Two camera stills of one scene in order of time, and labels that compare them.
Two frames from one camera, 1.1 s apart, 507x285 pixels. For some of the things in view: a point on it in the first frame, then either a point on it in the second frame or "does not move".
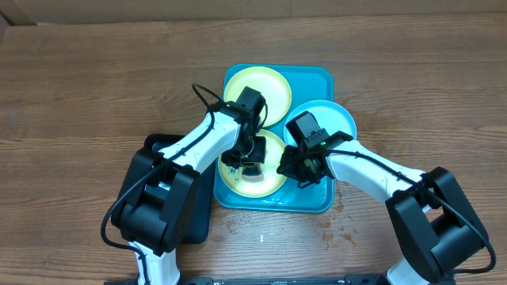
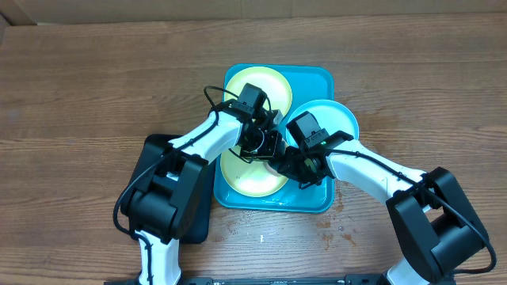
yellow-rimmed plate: (272, 85) does not move
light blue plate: (329, 115) does not move
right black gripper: (291, 171) does not move
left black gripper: (259, 155) -> (273, 152)
